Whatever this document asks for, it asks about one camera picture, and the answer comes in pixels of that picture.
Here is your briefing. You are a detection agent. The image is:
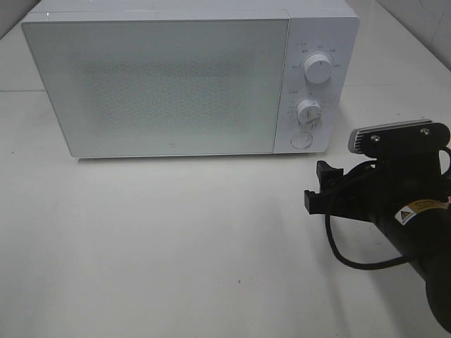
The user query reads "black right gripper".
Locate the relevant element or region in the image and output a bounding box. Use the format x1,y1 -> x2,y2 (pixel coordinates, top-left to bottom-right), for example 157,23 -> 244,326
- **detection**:
304,158 -> 405,225

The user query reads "round white door button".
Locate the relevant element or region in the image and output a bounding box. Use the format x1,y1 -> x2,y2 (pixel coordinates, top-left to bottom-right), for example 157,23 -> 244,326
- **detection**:
290,132 -> 313,149

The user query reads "white microwave door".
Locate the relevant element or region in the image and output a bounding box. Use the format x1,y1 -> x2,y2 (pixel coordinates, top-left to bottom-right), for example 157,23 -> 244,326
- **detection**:
23,19 -> 288,158

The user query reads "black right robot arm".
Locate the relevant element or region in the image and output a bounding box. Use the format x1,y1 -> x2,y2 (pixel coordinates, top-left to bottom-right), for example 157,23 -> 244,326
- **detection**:
304,146 -> 450,331

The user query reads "lower white timer knob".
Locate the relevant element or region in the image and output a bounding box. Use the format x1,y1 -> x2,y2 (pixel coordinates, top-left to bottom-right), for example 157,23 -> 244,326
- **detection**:
297,99 -> 322,125

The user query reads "white microwave oven body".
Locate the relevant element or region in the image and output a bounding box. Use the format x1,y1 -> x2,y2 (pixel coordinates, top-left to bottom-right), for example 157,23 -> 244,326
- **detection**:
21,1 -> 359,157

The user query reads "upper white power knob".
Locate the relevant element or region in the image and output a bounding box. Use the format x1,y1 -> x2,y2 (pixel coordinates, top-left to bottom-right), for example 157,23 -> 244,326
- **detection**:
303,51 -> 333,85

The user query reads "black camera cable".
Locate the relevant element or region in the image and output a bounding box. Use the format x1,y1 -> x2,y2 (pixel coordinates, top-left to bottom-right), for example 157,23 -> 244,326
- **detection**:
323,207 -> 413,273

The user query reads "wrist camera with silver heatsink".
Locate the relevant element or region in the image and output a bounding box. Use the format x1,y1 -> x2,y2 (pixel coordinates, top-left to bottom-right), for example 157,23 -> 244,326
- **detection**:
348,119 -> 450,159

